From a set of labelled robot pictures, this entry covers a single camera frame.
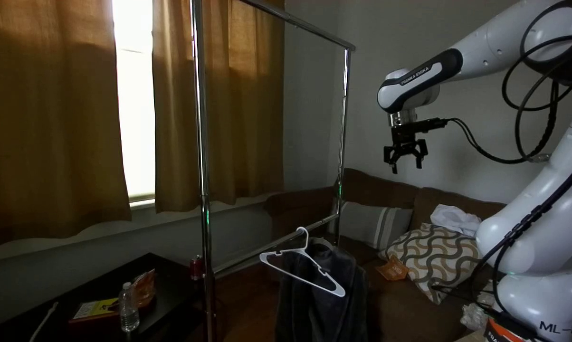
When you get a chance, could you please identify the brown sofa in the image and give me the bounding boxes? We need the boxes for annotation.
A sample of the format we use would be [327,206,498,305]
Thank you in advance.
[263,167,510,342]

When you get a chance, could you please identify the clear plastic water bottle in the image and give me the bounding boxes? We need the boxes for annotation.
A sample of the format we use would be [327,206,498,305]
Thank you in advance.
[118,281,141,334]

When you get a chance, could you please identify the wavy patterned pillow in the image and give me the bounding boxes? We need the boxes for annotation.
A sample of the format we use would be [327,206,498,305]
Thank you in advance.
[386,220,483,303]

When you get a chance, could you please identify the white plastic hanger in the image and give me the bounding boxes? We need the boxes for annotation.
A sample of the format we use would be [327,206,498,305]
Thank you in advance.
[257,224,348,300]

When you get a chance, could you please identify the black low table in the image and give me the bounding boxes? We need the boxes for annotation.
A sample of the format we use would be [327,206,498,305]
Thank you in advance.
[0,252,206,342]

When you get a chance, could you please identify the dark hanging garment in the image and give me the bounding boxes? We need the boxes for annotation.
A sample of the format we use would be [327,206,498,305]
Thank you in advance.
[274,243,371,342]

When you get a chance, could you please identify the white crumpled cloth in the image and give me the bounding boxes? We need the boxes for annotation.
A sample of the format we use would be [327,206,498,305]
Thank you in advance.
[428,203,483,237]

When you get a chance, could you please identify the small orange object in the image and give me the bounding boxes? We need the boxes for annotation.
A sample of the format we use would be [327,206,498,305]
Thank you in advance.
[379,258,411,282]

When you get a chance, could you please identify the bright window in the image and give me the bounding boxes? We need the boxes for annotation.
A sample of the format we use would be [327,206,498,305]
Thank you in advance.
[111,0,158,206]

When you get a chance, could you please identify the red can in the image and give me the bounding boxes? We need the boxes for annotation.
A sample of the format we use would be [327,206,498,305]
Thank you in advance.
[188,252,206,281]

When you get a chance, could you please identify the metal clothing rack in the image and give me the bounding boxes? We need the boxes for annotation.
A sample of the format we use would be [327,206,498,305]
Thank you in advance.
[190,0,358,342]

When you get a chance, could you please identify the narrow mustard curtain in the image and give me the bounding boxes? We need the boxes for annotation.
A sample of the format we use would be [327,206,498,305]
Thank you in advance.
[150,0,285,214]

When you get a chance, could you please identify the wide mustard curtain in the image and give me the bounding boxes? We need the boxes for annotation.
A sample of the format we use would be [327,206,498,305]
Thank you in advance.
[0,0,133,252]

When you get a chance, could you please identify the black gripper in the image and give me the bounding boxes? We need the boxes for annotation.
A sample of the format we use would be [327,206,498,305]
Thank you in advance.
[382,123,430,176]

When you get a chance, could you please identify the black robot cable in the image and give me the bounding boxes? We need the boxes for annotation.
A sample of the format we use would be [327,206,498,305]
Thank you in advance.
[445,0,572,167]

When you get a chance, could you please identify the orange snack bag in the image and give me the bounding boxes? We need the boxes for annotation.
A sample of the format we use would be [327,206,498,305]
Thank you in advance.
[131,267,158,309]

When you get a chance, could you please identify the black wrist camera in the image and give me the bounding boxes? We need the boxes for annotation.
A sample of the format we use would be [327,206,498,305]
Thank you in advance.
[417,115,451,132]

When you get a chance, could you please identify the yellow flat box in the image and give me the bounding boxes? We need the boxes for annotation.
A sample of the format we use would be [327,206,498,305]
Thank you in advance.
[69,296,122,324]

